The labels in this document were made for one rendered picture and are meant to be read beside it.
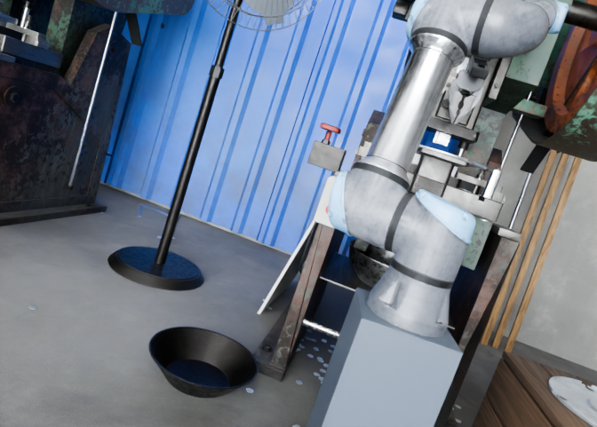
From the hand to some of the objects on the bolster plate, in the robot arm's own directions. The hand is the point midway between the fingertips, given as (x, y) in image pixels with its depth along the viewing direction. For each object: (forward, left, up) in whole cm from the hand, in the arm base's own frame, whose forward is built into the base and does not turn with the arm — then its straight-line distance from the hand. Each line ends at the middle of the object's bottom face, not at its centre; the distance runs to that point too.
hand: (455, 119), depth 138 cm
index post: (+6, -18, -18) cm, 26 cm away
